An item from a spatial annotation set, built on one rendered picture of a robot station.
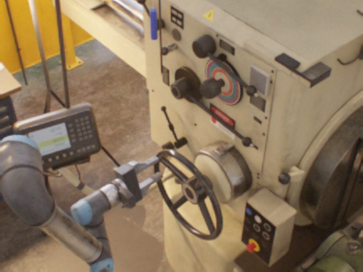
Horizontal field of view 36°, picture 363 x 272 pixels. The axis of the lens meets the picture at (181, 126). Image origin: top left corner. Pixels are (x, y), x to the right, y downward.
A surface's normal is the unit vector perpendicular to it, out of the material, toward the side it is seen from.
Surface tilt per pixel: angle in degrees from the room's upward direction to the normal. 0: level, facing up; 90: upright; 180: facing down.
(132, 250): 0
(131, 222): 0
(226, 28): 45
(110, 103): 0
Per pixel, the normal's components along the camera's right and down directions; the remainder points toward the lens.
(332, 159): -0.59, -0.12
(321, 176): -0.70, 0.10
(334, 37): 0.00, -0.73
